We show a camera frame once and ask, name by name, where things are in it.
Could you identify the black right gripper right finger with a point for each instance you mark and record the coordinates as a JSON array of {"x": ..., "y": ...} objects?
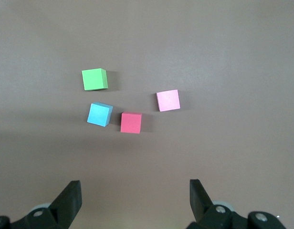
[{"x": 202, "y": 202}]

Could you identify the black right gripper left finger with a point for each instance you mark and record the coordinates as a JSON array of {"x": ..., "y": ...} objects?
[{"x": 66, "y": 205}]

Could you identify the blue foam cube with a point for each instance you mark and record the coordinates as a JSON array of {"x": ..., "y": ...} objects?
[{"x": 98, "y": 114}]

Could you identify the green foam cube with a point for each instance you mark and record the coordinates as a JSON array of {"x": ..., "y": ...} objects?
[{"x": 94, "y": 79}]

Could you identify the red foam cube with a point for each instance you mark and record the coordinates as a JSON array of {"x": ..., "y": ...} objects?
[{"x": 130, "y": 122}]

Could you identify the pink foam cube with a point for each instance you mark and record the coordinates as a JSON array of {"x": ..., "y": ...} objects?
[{"x": 168, "y": 100}]

